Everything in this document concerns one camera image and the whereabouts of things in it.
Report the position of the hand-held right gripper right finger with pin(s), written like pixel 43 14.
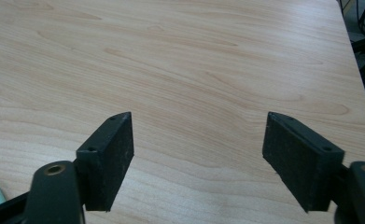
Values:
pixel 298 161

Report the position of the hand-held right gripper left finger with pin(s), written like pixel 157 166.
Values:
pixel 105 168

